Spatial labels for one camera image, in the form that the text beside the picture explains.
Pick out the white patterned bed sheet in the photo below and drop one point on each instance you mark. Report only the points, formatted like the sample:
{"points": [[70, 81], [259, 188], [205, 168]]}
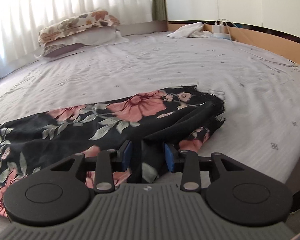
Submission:
{"points": [[261, 90]]}

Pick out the wooden bed frame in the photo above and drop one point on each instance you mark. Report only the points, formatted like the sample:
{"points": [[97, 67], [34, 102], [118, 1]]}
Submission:
{"points": [[277, 42]]}

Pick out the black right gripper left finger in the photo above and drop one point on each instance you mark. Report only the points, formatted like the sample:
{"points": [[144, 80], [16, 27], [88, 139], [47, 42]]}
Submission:
{"points": [[63, 190]]}

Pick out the white crumpled cloth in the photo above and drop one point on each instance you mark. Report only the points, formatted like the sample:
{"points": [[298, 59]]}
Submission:
{"points": [[194, 30]]}

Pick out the floral top pillow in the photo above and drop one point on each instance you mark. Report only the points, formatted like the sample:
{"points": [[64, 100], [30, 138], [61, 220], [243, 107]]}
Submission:
{"points": [[77, 24]]}

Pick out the black floral pants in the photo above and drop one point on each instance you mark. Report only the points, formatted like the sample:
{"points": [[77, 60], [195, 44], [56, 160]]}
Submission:
{"points": [[182, 116]]}

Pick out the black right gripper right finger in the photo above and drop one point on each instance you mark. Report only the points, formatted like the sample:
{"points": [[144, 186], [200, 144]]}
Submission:
{"points": [[232, 190]]}

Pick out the white sheer curtain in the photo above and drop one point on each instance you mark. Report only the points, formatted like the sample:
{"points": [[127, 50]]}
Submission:
{"points": [[22, 20]]}

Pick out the white lower pillow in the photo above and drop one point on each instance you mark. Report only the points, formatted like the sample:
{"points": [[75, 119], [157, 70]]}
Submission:
{"points": [[91, 37]]}

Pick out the white charger with cables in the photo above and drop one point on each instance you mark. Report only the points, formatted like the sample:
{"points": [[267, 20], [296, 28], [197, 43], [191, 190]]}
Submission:
{"points": [[220, 29]]}

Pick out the olive green curtain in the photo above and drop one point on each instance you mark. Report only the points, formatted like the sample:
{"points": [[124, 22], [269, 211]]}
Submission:
{"points": [[159, 11]]}

